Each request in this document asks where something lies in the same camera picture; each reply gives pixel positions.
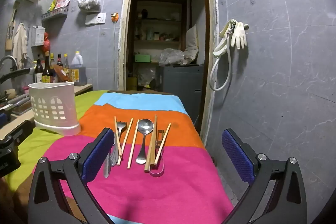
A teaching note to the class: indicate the metal tongs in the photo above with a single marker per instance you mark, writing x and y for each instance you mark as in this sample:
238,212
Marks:
159,172

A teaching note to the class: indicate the seasoning packets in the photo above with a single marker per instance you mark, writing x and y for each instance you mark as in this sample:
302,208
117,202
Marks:
60,2

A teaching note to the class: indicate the metal table knife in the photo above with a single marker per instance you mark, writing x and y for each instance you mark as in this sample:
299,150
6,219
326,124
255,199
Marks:
107,169

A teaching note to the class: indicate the crumpled clear plastic bag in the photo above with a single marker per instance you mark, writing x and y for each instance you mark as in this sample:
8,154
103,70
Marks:
172,57

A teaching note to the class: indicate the yellow container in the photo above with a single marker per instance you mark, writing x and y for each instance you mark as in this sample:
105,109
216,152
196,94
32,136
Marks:
131,83

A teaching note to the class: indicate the wooden door frame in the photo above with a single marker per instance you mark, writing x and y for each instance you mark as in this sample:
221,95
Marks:
214,29

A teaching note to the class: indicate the green box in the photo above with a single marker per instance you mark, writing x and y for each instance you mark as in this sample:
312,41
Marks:
142,58

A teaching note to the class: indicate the yellow cap sauce bottle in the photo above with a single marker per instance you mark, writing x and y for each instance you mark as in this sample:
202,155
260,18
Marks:
66,61

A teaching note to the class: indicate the grey wall rack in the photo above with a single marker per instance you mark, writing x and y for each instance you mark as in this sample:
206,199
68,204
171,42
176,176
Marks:
55,14

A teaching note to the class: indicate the black wok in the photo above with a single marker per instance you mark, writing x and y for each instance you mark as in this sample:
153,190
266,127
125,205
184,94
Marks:
15,74

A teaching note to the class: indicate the red plastic bag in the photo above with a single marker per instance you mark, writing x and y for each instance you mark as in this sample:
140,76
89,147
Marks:
46,43

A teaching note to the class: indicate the metal fork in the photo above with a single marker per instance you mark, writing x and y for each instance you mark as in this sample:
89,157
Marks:
121,128

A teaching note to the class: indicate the soy sauce bottle yellow label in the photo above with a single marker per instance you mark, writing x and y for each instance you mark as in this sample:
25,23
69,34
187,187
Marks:
47,73

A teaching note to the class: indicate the dark brown wooden chopstick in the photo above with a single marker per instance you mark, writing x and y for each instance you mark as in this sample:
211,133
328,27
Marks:
150,150
153,146

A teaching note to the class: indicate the grey cabinet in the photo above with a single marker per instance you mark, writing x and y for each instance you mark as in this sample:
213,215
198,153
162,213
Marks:
181,87

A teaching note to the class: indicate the white wall box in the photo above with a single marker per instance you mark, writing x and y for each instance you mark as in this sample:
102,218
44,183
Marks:
38,35

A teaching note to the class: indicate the metal faucet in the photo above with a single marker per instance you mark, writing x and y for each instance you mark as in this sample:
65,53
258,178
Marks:
9,58

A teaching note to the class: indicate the colourful striped cloth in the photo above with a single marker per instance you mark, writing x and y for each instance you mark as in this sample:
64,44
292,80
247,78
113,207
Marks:
162,187

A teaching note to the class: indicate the white plastic utensil holder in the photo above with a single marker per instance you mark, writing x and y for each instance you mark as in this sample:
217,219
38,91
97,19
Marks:
56,108

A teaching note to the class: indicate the white wall switch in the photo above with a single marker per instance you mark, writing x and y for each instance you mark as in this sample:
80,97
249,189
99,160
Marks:
95,18

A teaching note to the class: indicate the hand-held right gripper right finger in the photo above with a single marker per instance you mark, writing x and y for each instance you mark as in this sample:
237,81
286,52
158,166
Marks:
237,155

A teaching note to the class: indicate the dark glass bottle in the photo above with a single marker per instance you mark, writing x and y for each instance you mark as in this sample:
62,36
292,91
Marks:
38,71

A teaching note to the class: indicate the orange brown packet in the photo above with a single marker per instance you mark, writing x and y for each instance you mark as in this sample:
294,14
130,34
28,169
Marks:
61,74

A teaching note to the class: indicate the wooden shelf unit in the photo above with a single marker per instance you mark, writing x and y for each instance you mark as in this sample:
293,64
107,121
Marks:
157,20

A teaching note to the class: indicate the white pillow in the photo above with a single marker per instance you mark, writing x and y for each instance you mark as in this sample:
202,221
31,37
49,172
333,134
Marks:
192,43

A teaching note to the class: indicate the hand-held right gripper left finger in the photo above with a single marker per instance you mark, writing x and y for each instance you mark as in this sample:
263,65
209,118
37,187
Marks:
97,154

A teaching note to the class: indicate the hanging beige towel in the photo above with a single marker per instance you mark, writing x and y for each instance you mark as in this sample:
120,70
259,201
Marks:
19,41

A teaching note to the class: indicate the metal spoon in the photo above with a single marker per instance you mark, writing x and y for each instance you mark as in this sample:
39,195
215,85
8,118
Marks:
145,126

